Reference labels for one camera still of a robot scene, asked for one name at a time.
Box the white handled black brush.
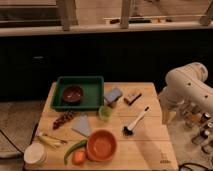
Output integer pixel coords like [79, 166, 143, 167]
[123, 107, 149, 136]

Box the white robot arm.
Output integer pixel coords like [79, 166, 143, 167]
[158, 62, 213, 124]

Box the brown wooden block brush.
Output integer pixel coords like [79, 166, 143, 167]
[124, 90, 142, 105]

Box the dark brown bowl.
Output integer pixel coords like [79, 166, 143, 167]
[62, 85, 84, 103]

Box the orange red bowl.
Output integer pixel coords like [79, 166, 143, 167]
[86, 129, 117, 162]

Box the blue grey sponge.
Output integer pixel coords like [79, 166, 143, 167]
[104, 87, 123, 103]

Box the small green cup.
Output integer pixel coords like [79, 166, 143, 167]
[98, 106, 112, 121]

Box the green plastic tray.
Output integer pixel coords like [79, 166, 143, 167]
[51, 76, 104, 111]

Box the grey triangular cloth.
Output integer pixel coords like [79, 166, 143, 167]
[72, 115, 91, 137]

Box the brown pinecone-like item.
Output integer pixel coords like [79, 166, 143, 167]
[53, 111, 74, 130]

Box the green chili pepper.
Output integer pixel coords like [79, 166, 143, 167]
[63, 139, 87, 165]

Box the orange round fruit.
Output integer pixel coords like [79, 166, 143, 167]
[72, 150, 86, 165]

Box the yellow corn husk piece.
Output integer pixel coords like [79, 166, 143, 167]
[37, 132, 66, 149]

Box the spice jar rack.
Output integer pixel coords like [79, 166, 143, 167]
[180, 103, 211, 145]

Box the black cable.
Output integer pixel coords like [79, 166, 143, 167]
[0, 122, 39, 158]

